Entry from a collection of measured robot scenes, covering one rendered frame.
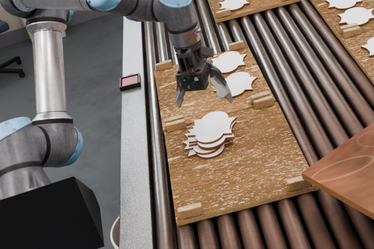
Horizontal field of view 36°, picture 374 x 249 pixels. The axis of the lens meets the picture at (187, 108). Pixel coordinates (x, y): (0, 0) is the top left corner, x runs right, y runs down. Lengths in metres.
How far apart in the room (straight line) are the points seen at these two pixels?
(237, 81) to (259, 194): 0.55
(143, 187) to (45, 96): 0.38
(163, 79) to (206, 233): 0.78
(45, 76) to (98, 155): 1.85
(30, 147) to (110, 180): 1.73
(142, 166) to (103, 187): 1.57
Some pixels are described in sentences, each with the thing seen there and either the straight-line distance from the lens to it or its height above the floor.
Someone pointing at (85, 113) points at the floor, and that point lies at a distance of 3.98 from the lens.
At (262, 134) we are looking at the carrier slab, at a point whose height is 0.94.
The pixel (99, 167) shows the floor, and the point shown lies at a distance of 3.40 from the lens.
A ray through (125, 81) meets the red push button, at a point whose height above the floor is 0.93.
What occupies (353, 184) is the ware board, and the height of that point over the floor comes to 1.04.
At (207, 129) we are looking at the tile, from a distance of 1.62.
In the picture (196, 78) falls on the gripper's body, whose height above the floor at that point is 1.17.
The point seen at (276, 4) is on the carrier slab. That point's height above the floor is 0.93.
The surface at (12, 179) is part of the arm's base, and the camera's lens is 1.53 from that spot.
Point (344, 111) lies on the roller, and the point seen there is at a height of 0.92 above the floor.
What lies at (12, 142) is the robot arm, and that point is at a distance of 1.56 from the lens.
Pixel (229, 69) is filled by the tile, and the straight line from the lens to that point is 1.96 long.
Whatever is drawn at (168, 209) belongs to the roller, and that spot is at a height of 0.91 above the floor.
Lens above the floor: 1.86
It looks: 31 degrees down
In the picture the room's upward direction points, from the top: 16 degrees counter-clockwise
